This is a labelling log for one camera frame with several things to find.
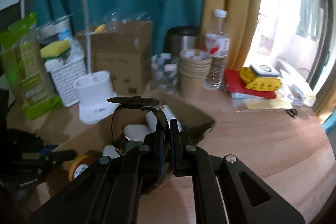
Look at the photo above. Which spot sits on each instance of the black scissors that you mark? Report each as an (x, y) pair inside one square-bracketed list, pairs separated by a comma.
[(292, 112)]

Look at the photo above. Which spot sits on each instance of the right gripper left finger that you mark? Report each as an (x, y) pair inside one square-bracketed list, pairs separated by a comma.
[(108, 191)]

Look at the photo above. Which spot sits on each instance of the white pill bottle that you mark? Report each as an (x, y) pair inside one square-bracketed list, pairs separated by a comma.
[(110, 151)]

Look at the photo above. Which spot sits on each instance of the clear plastic water bottle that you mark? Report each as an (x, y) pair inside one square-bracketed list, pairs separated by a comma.
[(217, 43)]

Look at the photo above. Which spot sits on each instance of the yellow green sponge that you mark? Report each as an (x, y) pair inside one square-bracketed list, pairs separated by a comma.
[(54, 49)]

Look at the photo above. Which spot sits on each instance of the stack of kraft paper cups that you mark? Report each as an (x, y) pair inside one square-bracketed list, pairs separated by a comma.
[(193, 68)]

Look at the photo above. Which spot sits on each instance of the red gold tin can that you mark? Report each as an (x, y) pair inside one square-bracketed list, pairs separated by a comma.
[(79, 165)]

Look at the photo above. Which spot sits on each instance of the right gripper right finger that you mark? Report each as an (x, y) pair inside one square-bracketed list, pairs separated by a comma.
[(225, 189)]

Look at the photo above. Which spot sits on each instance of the black leather wristwatch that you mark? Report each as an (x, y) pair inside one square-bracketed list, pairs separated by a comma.
[(132, 110)]

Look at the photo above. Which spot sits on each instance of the stainless steel thermos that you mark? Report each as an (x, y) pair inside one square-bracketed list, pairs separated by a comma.
[(181, 38)]

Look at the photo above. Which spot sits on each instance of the white woven plastic basket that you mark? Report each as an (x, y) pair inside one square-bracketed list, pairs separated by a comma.
[(64, 75)]

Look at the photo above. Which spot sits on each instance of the yellow tissue pack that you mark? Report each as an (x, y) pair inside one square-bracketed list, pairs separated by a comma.
[(252, 82)]

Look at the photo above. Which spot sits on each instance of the brown lamp packaging box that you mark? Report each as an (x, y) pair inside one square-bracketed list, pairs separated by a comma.
[(125, 54)]

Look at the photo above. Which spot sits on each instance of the cardboard box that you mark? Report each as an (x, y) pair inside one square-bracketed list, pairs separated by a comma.
[(68, 132)]

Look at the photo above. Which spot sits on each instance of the green paper cup package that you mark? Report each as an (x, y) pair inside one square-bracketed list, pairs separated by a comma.
[(25, 70)]

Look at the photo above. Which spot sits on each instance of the red book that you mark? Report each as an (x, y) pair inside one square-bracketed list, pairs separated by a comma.
[(235, 84)]

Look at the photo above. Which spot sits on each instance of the white earbuds case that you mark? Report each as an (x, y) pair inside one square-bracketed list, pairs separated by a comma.
[(136, 132)]

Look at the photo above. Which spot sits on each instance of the white device on tissues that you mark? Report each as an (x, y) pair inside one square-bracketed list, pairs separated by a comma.
[(264, 71)]

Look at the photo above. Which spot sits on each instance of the hanging green towel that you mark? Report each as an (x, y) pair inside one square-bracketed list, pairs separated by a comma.
[(310, 19)]

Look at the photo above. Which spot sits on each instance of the clear printed glass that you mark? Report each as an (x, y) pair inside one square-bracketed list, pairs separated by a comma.
[(164, 72)]

